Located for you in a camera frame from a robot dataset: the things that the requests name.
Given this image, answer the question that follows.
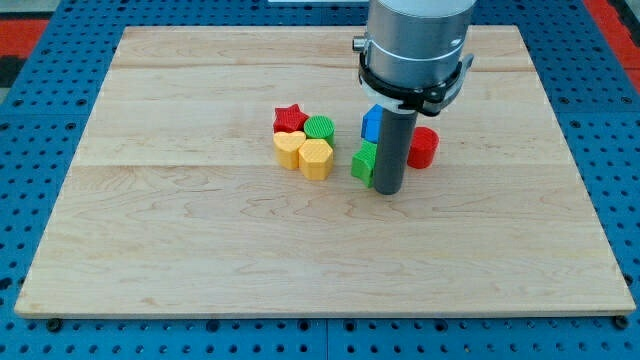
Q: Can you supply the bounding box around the blue cube block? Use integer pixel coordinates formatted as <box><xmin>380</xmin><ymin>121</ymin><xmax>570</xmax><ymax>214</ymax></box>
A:
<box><xmin>361</xmin><ymin>105</ymin><xmax>383</xmax><ymax>144</ymax></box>

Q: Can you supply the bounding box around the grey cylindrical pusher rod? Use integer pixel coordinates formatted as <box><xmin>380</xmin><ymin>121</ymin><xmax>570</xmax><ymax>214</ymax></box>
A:
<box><xmin>373</xmin><ymin>109</ymin><xmax>417</xmax><ymax>195</ymax></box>

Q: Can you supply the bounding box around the wooden board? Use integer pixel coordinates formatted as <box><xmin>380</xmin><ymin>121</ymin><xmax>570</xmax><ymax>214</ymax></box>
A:
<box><xmin>15</xmin><ymin>26</ymin><xmax>636</xmax><ymax>319</ymax></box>

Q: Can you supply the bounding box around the green cylinder block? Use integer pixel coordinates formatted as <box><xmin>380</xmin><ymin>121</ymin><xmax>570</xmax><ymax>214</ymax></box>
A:
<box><xmin>303</xmin><ymin>115</ymin><xmax>335</xmax><ymax>147</ymax></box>

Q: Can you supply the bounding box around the red star block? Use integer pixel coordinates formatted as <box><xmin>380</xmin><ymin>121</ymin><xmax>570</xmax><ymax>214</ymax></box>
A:
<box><xmin>273</xmin><ymin>104</ymin><xmax>309</xmax><ymax>133</ymax></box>

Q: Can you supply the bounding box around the yellow heart block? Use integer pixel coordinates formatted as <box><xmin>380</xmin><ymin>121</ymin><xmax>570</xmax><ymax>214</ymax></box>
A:
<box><xmin>273</xmin><ymin>131</ymin><xmax>307</xmax><ymax>170</ymax></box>

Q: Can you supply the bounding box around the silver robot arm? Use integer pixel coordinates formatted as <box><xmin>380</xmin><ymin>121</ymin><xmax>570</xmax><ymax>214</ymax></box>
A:
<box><xmin>352</xmin><ymin>0</ymin><xmax>476</xmax><ymax>88</ymax></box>

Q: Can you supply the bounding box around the green star block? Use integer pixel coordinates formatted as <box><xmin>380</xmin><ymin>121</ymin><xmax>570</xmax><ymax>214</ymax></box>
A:
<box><xmin>351</xmin><ymin>140</ymin><xmax>377</xmax><ymax>188</ymax></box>

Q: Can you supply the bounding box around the yellow hexagon block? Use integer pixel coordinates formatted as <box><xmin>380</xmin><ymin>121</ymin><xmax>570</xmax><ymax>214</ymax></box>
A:
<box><xmin>299</xmin><ymin>139</ymin><xmax>334</xmax><ymax>180</ymax></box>

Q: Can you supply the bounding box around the red cylinder block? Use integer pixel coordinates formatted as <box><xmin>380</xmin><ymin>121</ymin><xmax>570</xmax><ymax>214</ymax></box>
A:
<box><xmin>407</xmin><ymin>127</ymin><xmax>439</xmax><ymax>169</ymax></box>

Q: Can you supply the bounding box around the black mounting bracket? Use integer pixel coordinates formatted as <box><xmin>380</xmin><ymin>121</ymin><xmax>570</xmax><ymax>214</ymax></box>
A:
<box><xmin>358</xmin><ymin>54</ymin><xmax>474</xmax><ymax>117</ymax></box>

